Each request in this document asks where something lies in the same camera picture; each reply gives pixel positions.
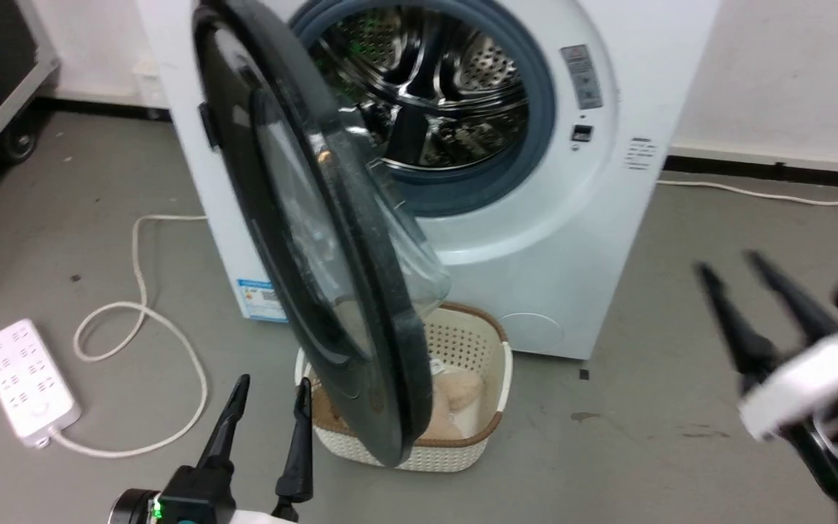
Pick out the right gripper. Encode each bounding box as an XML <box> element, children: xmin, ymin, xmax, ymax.
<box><xmin>693</xmin><ymin>250</ymin><xmax>838</xmax><ymax>442</ymax></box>

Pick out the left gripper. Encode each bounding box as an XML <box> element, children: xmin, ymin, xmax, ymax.
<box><xmin>161</xmin><ymin>374</ymin><xmax>315</xmax><ymax>524</ymax></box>

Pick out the dark round glass washer door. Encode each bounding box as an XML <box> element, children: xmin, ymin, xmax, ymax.
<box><xmin>192</xmin><ymin>0</ymin><xmax>453</xmax><ymax>467</ymax></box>

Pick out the white front-load washing machine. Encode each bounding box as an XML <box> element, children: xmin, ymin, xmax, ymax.
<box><xmin>135</xmin><ymin>0</ymin><xmax>722</xmax><ymax>362</ymax></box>

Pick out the steel washing machine drum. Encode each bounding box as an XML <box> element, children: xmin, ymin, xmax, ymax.
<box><xmin>308</xmin><ymin>6</ymin><xmax>533</xmax><ymax>172</ymax></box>

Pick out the blue energy label sticker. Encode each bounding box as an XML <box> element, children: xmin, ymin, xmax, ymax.
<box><xmin>235</xmin><ymin>278</ymin><xmax>290</xmax><ymax>323</ymax></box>

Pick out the beige cloth in basket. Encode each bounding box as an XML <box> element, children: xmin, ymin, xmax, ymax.
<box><xmin>419</xmin><ymin>367</ymin><xmax>485</xmax><ymax>442</ymax></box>

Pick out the cream woven laundry basket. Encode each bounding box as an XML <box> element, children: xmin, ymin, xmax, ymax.
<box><xmin>294</xmin><ymin>301</ymin><xmax>514</xmax><ymax>474</ymax></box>

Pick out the white power strip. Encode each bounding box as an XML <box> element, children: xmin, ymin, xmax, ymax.
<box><xmin>0</xmin><ymin>319</ymin><xmax>82</xmax><ymax>447</ymax></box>

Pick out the grey washer label sticker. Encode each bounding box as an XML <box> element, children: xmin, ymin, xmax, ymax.
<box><xmin>560</xmin><ymin>44</ymin><xmax>604</xmax><ymax>111</ymax></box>

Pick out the black caster wheel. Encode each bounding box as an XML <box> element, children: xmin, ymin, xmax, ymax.
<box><xmin>0</xmin><ymin>119</ymin><xmax>39</xmax><ymax>163</ymax></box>

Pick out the thin white floor cable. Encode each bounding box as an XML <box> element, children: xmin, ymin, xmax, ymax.
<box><xmin>655</xmin><ymin>178</ymin><xmax>838</xmax><ymax>207</ymax></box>

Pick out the white power strip cable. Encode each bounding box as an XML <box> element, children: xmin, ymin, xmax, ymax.
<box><xmin>48</xmin><ymin>213</ymin><xmax>210</xmax><ymax>459</ymax></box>

